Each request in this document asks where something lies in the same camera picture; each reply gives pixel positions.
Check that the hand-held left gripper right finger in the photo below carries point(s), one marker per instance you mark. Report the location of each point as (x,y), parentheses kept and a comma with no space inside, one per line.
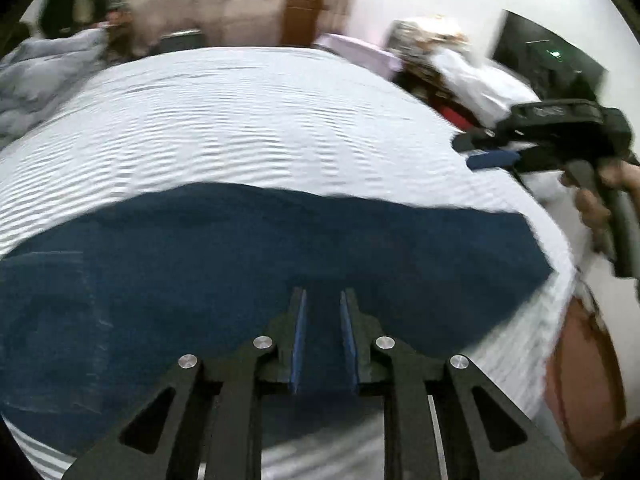
(348,345)

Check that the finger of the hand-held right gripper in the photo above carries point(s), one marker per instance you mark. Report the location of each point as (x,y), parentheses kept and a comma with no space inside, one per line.
(492,159)
(472,141)

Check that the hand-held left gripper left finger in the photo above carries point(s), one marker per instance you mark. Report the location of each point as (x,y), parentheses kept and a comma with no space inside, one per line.
(299,342)

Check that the dark blue denim pants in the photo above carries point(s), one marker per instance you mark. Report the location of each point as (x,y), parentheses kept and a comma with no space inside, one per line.
(200,260)

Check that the person's right hand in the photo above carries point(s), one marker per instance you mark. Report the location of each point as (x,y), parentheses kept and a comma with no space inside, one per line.
(592,210)

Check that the red cloth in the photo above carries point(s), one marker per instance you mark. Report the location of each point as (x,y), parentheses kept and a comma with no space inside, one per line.
(455,112)

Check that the white cloth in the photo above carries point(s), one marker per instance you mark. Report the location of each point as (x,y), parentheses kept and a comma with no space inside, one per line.
(480,85)

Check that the black television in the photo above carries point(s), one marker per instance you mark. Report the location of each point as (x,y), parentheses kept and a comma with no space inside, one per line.
(540,60)

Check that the patterned cloth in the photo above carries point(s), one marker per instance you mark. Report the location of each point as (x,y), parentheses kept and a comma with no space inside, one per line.
(425,32)

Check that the brown wooden door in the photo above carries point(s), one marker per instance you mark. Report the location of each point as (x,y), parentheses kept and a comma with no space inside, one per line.
(305,0)

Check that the grey white striped bed sheet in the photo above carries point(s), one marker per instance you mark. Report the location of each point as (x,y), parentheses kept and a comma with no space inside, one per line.
(225,120)

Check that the brown wooden headboard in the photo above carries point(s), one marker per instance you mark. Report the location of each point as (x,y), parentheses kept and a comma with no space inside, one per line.
(585,375)

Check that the beige curtain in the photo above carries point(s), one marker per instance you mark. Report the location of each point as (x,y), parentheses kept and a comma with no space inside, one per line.
(200,0)

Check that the grey crumpled blanket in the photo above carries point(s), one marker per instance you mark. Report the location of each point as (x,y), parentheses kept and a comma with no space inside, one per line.
(45,75)

